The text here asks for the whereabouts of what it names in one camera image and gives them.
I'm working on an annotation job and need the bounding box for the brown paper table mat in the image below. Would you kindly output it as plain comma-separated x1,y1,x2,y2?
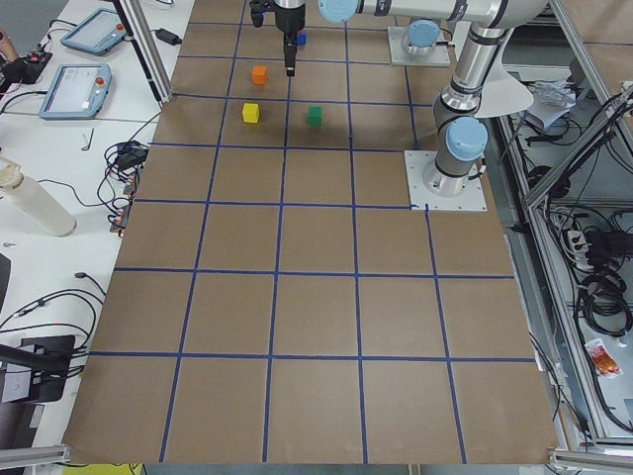
64,1,557,464

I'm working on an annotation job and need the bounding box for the upper teach pendant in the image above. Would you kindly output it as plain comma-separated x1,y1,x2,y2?
60,8,126,56

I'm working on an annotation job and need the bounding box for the white cardboard tube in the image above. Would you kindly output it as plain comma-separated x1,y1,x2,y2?
1,156,77,237

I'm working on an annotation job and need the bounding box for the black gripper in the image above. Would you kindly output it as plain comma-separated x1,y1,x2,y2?
248,0,272,28
274,0,306,76

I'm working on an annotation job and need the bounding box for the orange wooden block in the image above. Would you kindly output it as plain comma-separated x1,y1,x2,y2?
251,64,269,86

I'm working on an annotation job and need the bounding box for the red snack packet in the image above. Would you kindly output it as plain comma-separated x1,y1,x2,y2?
585,338,622,379

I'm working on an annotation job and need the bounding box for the blue wooden block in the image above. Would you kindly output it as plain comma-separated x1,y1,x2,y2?
297,30,308,47

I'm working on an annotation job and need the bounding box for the teach pendant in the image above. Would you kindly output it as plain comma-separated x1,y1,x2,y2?
39,63,112,120
60,8,126,56

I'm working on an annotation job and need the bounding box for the crumpled white paper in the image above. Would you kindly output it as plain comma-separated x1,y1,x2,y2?
524,80,577,131

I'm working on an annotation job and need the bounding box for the hex key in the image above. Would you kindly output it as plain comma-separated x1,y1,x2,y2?
81,128,95,151

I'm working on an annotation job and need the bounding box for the black camera stand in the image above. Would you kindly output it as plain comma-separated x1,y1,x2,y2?
1,335,75,404

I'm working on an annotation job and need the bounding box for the yellow wooden block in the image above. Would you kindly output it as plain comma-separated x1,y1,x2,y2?
241,103,260,124

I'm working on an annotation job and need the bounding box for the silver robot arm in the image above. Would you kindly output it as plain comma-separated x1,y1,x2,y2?
318,1,546,179
249,1,440,55

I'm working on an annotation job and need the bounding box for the green wooden block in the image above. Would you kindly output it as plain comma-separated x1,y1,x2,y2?
307,106,323,128

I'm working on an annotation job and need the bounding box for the aluminium frame post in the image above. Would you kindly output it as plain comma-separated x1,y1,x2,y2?
112,0,173,104

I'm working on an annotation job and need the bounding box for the lower teach pendant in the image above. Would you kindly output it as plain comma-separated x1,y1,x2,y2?
39,63,112,120

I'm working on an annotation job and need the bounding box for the white power strip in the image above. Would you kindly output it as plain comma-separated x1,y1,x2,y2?
566,230,593,272

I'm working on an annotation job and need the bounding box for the black power adapter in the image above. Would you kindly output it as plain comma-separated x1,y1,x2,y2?
154,29,182,46

